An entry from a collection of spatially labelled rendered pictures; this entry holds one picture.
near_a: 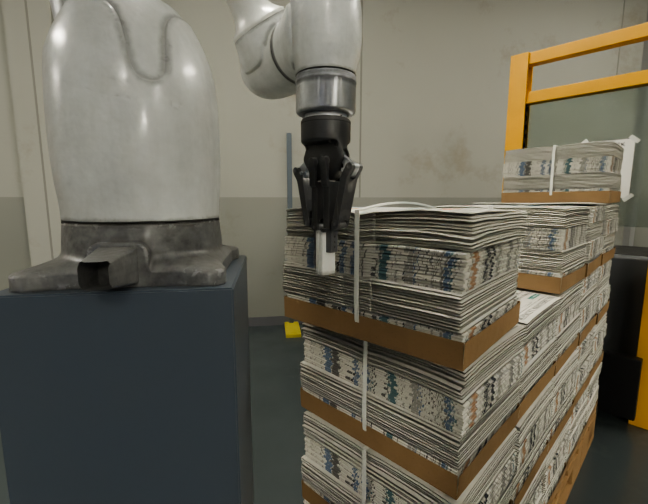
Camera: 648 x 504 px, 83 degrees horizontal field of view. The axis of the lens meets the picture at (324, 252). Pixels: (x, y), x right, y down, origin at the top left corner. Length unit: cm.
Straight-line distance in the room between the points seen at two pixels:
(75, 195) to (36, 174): 305
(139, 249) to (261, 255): 279
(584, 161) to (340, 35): 130
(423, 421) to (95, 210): 57
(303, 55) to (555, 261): 82
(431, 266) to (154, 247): 37
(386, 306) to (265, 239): 256
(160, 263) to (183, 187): 7
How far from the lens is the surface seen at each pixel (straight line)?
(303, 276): 72
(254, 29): 69
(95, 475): 44
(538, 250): 113
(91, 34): 41
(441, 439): 69
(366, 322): 64
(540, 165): 175
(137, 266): 36
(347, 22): 58
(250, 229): 311
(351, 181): 54
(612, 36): 237
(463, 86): 366
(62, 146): 40
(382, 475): 81
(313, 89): 55
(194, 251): 38
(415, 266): 57
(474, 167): 362
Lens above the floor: 108
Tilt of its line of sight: 8 degrees down
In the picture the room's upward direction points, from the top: straight up
